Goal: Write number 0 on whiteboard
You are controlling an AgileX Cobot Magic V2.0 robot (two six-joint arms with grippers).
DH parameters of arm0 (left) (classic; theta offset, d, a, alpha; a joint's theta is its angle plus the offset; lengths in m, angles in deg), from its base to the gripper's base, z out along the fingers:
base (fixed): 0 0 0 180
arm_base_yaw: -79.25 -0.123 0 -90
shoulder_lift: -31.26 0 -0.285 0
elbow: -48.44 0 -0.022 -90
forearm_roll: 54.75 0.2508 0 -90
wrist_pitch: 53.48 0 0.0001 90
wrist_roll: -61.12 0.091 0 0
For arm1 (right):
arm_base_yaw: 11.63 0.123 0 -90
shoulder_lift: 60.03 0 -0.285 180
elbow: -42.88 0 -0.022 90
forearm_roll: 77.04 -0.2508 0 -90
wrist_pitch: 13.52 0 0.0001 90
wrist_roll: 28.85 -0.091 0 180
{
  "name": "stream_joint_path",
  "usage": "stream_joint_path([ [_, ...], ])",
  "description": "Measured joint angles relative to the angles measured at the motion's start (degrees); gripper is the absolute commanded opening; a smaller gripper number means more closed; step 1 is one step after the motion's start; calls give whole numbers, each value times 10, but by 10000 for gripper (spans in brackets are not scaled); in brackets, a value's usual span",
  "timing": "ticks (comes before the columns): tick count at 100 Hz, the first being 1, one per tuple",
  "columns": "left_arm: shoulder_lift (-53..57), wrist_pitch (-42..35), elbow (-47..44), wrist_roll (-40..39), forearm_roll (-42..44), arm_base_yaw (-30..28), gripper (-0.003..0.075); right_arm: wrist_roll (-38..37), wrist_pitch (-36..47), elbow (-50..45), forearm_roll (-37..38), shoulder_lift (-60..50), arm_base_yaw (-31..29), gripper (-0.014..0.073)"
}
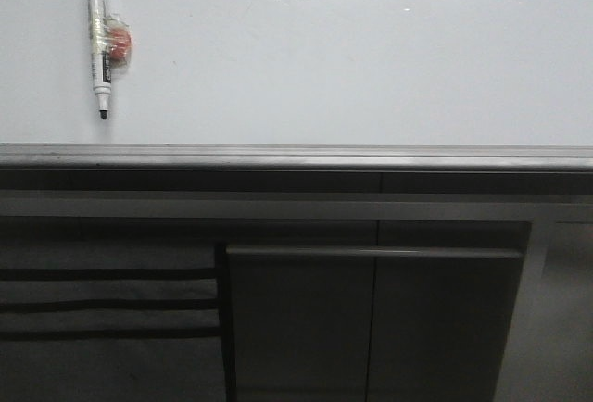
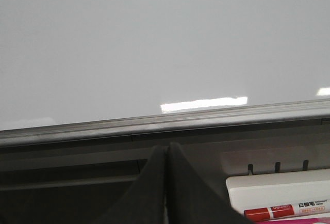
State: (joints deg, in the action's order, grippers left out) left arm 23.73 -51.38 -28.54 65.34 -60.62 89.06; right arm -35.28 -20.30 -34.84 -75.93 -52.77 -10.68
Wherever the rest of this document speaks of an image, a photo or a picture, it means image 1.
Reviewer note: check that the white whiteboard marker pen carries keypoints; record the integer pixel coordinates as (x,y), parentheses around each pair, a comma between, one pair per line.
(100,55)

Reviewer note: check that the grey metal cabinet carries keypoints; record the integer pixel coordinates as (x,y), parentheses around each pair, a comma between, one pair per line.
(202,285)

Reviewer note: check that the red round magnet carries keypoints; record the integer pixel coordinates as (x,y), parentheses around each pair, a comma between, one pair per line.
(119,43)

